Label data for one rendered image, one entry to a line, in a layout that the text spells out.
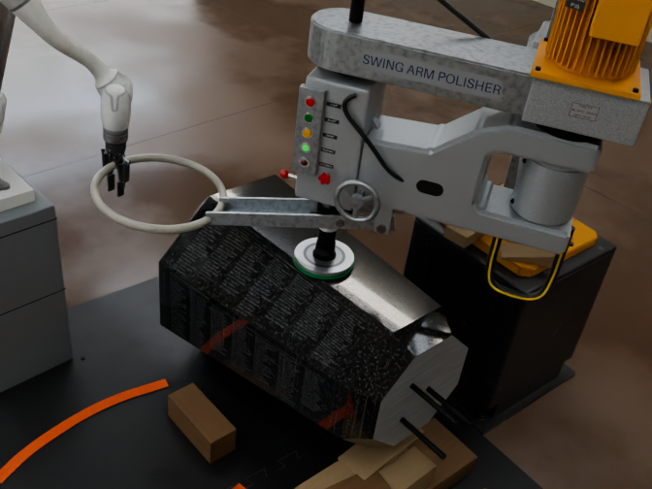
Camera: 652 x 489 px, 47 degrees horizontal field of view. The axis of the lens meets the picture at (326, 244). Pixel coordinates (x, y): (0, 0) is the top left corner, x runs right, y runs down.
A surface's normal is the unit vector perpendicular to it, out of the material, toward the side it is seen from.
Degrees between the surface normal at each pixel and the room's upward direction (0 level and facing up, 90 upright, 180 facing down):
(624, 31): 90
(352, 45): 90
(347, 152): 90
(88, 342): 0
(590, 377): 0
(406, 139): 4
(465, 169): 90
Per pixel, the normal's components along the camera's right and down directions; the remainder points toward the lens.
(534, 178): -0.74, 0.33
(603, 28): -0.32, 0.52
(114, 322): 0.11, -0.81
